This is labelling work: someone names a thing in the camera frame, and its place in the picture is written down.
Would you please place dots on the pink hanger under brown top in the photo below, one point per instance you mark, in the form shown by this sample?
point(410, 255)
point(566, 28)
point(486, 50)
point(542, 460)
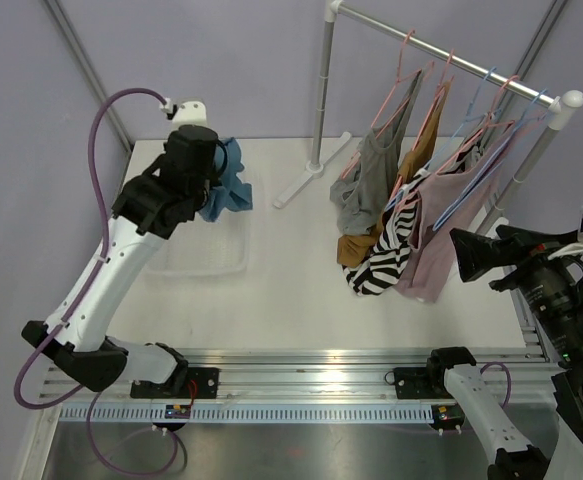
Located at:
point(424, 144)

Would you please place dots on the black white striped tank top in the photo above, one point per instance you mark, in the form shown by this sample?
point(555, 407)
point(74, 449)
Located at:
point(374, 262)

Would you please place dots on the mauve pink tank top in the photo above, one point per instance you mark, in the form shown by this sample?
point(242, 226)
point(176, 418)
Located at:
point(448, 201)

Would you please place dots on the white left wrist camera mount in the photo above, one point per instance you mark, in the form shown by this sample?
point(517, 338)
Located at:
point(187, 112)

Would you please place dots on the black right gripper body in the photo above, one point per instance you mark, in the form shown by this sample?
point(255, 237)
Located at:
point(554, 292)

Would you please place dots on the teal blue tank top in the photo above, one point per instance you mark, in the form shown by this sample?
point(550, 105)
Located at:
point(232, 194)

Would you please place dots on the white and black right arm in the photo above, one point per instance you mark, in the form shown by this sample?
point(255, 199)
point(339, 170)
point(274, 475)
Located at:
point(529, 451)

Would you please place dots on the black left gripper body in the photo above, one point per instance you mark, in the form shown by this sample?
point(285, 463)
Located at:
point(203, 191)

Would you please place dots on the white plastic basket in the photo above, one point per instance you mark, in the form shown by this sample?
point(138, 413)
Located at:
point(202, 249)

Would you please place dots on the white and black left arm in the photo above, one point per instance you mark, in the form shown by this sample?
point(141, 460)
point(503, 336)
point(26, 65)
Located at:
point(149, 208)

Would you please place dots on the white slotted cable duct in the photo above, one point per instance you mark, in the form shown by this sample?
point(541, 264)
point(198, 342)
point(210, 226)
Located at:
point(244, 413)

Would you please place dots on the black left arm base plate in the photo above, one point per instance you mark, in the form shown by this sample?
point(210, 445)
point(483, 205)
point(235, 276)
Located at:
point(194, 382)

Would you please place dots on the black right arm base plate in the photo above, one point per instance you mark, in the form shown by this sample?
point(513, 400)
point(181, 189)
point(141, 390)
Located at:
point(414, 383)

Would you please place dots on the grey metal clothes rack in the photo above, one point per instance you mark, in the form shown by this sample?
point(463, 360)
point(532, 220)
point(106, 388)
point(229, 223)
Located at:
point(561, 108)

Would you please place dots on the mustard brown tank top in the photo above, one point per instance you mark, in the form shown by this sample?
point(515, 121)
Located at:
point(364, 189)

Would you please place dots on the grey tank top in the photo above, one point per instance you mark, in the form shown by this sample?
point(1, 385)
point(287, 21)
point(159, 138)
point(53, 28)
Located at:
point(362, 192)

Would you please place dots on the blue hanger under striped top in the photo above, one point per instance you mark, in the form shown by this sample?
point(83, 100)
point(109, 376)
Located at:
point(476, 100)

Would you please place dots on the aluminium mounting rail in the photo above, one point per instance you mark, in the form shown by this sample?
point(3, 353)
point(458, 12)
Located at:
point(325, 376)

